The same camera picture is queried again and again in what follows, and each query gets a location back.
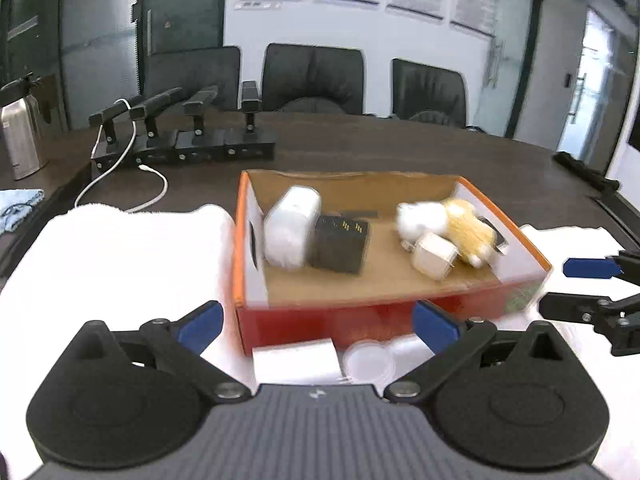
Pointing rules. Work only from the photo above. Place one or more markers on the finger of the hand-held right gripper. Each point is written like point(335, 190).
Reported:
point(570, 306)
point(590, 267)

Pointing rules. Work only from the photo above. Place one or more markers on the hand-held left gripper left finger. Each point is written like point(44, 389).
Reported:
point(202, 325)

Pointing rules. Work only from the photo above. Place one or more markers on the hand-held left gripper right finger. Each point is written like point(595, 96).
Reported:
point(435, 327)

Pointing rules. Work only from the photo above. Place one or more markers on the orange cardboard box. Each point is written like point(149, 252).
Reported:
point(380, 270)

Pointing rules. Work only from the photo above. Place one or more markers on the small white box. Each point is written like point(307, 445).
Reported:
point(295, 362)

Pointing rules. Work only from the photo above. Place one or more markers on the dark wooden desktop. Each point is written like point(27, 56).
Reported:
point(325, 145)

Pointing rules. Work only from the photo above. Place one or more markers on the small beige cube box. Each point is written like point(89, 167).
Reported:
point(432, 257)

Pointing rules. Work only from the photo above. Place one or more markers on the black long object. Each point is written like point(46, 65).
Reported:
point(585, 170)

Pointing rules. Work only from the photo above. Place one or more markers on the white towel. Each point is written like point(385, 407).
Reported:
point(125, 260)

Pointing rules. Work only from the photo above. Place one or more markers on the white and orange plush toy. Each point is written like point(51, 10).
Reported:
point(425, 217)

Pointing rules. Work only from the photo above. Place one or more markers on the black rectangular box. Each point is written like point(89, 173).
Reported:
point(337, 245)

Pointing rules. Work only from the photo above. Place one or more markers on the white wrapped packet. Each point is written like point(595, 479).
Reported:
point(290, 225)

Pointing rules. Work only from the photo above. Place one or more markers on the bright glass door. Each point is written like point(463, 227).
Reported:
point(592, 90)

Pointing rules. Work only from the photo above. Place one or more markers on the light blue cloth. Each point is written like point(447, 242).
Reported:
point(17, 207)

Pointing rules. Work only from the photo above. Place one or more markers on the black leather office chair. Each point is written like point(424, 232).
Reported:
point(427, 92)
point(312, 77)

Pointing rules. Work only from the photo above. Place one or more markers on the dark grey office chair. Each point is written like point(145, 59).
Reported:
point(195, 77)

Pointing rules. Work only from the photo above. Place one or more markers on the stainless steel thermos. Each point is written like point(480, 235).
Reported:
point(20, 135)

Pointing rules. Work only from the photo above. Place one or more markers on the dark glass door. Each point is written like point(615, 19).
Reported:
point(185, 5)

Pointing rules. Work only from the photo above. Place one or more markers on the small white wall label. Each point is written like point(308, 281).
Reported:
point(257, 6)

